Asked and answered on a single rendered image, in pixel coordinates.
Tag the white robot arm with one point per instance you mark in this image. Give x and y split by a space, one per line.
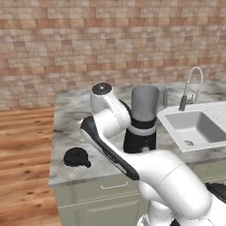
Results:
164 173

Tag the black and grey blender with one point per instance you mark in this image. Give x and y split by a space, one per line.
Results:
144 103

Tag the black blender lid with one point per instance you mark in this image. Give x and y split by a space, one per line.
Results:
76 157

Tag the silver spring tap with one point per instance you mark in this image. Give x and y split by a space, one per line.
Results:
184 101

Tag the pale green drawer front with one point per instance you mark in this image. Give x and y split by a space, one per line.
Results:
88 189

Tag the white sink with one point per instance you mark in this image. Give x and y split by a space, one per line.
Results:
194 129

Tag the pale green sink cupboard front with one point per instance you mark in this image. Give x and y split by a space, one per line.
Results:
216 170

